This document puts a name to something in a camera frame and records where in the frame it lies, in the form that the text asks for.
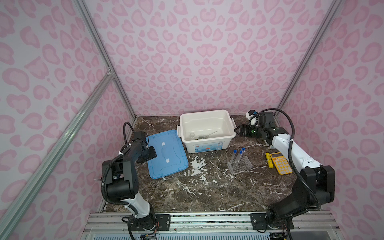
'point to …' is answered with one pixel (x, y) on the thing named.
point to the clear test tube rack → (241, 164)
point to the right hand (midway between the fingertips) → (241, 128)
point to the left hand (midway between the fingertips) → (151, 154)
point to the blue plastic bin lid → (171, 157)
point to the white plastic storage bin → (207, 131)
